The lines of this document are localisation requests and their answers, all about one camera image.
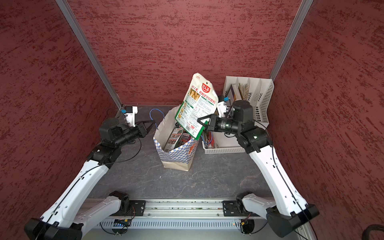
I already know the blue checkered paper bag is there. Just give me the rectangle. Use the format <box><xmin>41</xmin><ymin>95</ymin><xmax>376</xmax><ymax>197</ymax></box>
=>
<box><xmin>153</xmin><ymin>107</ymin><xmax>199</xmax><ymax>172</ymax></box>

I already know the aluminium mounting rail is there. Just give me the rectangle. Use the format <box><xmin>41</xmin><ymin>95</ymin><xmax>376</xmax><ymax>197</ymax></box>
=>
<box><xmin>101</xmin><ymin>194</ymin><xmax>278</xmax><ymax>221</ymax></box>

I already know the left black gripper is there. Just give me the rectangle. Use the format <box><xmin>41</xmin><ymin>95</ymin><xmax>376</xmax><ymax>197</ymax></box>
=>
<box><xmin>113</xmin><ymin>119</ymin><xmax>156</xmax><ymax>147</ymax></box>

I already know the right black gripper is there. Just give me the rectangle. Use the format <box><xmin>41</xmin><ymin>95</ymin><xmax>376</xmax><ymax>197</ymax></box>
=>
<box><xmin>198</xmin><ymin>112</ymin><xmax>243</xmax><ymax>134</ymax></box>

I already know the white file organizer rack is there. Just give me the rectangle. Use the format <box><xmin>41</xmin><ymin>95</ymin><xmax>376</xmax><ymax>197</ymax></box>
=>
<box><xmin>223</xmin><ymin>76</ymin><xmax>275</xmax><ymax>128</ymax></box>

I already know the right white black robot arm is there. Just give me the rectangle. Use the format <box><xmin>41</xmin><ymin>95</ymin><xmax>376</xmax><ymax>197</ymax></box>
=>
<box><xmin>197</xmin><ymin>101</ymin><xmax>320</xmax><ymax>238</ymax></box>

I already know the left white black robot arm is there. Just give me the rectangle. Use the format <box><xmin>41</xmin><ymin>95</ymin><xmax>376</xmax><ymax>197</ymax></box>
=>
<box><xmin>24</xmin><ymin>118</ymin><xmax>155</xmax><ymax>240</ymax></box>

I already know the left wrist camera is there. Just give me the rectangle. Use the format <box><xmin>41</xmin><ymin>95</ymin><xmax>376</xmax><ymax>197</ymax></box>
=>
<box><xmin>121</xmin><ymin>106</ymin><xmax>138</xmax><ymax>127</ymax></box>

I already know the white green condiment packet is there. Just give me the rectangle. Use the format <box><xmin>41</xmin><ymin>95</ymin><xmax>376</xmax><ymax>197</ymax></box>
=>
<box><xmin>175</xmin><ymin>73</ymin><xmax>219</xmax><ymax>140</ymax></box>

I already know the orange red condiment packet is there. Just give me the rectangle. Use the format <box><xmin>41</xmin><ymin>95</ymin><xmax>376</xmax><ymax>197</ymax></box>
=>
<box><xmin>163</xmin><ymin>127</ymin><xmax>191</xmax><ymax>153</ymax></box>

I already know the white plastic basket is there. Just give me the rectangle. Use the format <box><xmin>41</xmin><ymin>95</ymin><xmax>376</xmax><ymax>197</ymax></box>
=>
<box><xmin>201</xmin><ymin>121</ymin><xmax>268</xmax><ymax>155</ymax></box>

